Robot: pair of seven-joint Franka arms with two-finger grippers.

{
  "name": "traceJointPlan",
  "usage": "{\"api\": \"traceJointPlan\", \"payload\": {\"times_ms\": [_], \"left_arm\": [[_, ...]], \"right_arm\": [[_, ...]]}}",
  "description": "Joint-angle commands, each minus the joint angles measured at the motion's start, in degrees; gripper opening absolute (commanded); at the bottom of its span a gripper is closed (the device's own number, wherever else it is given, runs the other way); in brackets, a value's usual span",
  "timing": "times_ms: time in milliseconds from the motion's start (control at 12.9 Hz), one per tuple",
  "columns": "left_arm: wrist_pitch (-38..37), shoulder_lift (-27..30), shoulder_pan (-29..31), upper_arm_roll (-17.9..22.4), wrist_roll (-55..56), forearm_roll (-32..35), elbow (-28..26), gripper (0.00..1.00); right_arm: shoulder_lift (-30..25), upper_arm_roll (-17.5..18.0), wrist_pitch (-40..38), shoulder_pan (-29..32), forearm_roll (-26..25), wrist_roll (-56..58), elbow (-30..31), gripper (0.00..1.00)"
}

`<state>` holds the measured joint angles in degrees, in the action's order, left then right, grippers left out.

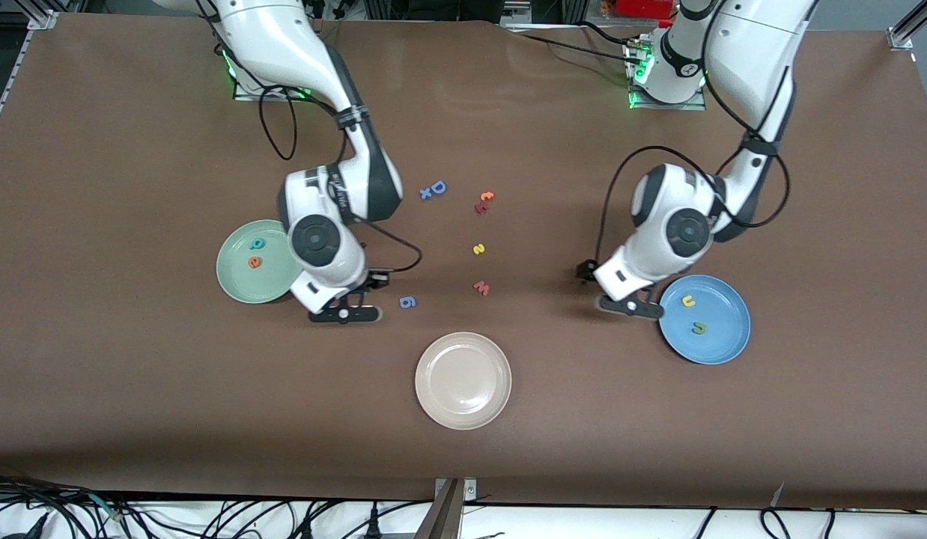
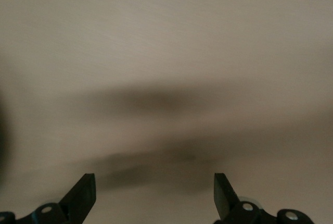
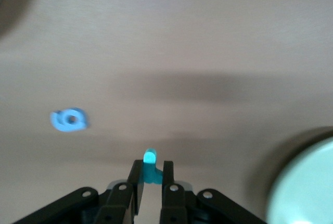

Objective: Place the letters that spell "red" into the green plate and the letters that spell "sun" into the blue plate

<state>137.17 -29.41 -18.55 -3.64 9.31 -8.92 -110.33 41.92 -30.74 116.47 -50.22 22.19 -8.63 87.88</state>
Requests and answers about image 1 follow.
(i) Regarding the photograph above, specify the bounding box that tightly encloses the metal clamp post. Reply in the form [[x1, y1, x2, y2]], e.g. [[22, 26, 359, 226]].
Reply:
[[415, 478, 479, 539]]

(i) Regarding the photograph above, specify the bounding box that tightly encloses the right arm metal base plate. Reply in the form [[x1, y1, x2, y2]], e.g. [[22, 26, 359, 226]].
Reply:
[[231, 71, 318, 102]]

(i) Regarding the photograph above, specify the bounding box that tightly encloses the red box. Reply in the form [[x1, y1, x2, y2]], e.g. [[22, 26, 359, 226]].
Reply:
[[616, 0, 675, 19]]

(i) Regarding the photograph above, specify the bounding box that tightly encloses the mint green round plate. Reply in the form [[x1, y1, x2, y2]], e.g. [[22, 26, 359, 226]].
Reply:
[[216, 219, 303, 305]]

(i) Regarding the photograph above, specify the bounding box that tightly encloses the brown table cover mat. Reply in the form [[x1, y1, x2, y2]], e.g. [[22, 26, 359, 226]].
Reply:
[[0, 11, 927, 510]]

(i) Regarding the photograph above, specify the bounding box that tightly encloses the aluminium side rail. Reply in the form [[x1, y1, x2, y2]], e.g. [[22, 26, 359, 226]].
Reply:
[[0, 30, 30, 147]]

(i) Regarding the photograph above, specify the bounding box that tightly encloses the beige round plate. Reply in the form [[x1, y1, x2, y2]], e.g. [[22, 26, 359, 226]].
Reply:
[[415, 332, 513, 431]]

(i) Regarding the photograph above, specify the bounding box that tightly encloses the blue round plate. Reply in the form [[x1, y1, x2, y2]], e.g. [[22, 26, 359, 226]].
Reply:
[[657, 275, 752, 365]]

